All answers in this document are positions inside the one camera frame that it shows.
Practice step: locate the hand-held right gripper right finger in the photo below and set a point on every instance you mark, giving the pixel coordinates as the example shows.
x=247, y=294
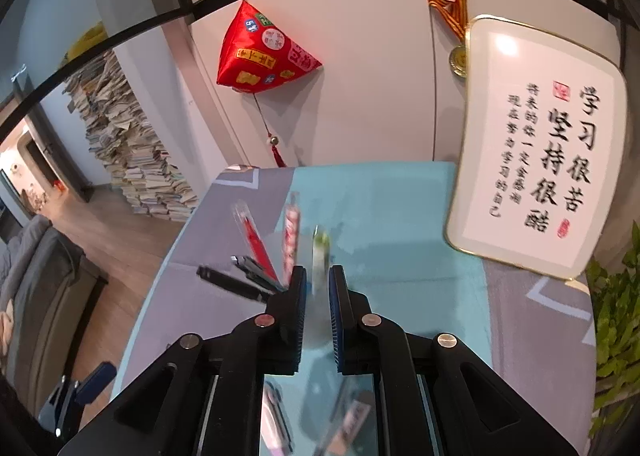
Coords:
x=336, y=321

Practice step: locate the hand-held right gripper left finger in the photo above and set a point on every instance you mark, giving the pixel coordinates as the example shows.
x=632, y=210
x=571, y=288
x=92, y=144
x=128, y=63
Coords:
x=300, y=316

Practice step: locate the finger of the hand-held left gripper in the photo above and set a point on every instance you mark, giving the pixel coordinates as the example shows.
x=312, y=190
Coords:
x=97, y=382

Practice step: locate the green clear pen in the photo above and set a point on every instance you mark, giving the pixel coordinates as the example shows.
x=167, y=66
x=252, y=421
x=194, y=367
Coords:
x=320, y=256

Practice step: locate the black pen silver clip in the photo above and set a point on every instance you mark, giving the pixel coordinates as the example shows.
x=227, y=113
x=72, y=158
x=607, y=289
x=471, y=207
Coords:
x=255, y=270

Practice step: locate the pink patterned pen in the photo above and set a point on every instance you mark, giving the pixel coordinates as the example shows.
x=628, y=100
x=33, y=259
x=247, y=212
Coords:
x=291, y=231

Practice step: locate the red clear pen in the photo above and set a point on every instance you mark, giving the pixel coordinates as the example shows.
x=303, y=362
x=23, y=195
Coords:
x=255, y=238

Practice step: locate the grey green sofa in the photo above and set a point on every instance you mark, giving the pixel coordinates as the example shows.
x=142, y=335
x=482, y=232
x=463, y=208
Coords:
x=40, y=306

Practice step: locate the blue grey printed tablecloth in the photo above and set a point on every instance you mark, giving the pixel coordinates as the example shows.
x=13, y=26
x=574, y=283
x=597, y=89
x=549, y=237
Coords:
x=400, y=246

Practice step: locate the tall stacks of papers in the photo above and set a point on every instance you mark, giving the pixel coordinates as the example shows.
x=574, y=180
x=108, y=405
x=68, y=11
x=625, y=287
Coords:
x=130, y=150

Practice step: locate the framed calligraphy sign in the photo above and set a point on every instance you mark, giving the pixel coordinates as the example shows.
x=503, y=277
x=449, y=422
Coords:
x=535, y=150

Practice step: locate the red pyramid hanging ornament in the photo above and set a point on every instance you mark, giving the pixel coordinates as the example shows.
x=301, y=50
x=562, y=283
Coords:
x=265, y=55

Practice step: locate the green potted plant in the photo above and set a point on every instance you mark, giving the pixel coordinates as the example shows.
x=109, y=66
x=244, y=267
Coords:
x=615, y=326

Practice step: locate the gold medal striped ribbon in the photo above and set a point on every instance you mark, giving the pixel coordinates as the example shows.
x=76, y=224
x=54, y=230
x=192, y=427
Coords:
x=458, y=58

